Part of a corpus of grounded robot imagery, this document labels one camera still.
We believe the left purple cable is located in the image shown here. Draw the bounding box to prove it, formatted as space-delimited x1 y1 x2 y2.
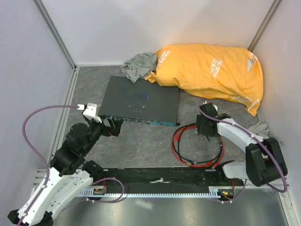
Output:
16 105 80 226

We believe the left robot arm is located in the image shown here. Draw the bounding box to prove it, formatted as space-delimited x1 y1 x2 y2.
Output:
8 119 123 226

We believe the dark grey network switch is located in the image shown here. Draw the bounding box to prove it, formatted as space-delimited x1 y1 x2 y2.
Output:
99 76 180 126

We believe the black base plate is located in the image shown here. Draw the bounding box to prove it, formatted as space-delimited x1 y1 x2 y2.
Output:
92 167 244 194

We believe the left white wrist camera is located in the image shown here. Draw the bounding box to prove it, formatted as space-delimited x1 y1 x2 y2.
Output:
77 103 102 123

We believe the grey cloth at right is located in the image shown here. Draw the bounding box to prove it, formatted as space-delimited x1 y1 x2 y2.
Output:
248 120 284 148

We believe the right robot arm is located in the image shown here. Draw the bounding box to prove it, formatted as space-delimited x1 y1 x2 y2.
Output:
196 103 288 193

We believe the slotted cable duct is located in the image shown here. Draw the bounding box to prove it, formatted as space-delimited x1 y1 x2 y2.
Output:
76 187 234 198

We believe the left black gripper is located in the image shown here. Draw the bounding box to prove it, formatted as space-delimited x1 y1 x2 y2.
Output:
82 114 123 154

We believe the yellow printed fabric bag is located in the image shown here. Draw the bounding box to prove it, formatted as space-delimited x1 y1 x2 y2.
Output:
145 44 264 116

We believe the grey cloth at back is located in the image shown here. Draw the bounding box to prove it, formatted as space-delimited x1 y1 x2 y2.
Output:
120 52 158 83

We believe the red ethernet cable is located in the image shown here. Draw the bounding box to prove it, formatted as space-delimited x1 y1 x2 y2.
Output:
171 124 225 170

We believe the black ethernet cable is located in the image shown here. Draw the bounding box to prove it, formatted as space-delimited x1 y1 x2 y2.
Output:
173 126 224 167

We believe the aluminium frame rail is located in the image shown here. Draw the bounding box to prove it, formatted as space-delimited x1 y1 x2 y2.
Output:
23 65 79 226

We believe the grey cloth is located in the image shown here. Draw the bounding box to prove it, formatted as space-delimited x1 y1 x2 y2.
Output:
120 52 158 83
248 120 284 148

